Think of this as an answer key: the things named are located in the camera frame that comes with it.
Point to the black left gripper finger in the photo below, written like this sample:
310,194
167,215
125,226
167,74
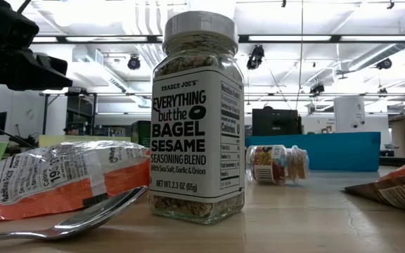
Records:
37,79

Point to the dark green black-lidded spice tin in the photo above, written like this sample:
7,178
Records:
141,133

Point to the white-lidded bagel seasoning jar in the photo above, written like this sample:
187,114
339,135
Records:
188,140

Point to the small tan-lidded spice jar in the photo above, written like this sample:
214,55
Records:
269,165

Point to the black shelving unit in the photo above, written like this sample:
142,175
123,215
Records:
79,112

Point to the yellow translucent plastic bin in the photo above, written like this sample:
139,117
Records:
83,140

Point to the black ceiling spotlight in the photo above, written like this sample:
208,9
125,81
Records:
316,88
134,62
255,56
384,63

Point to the black equipment case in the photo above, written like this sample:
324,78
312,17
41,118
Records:
276,123

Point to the blue plastic bin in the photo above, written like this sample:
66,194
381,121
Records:
343,151

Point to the white round pillar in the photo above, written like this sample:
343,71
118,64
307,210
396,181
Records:
350,112

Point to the brown and orange snack packet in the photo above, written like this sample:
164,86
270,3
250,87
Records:
399,193

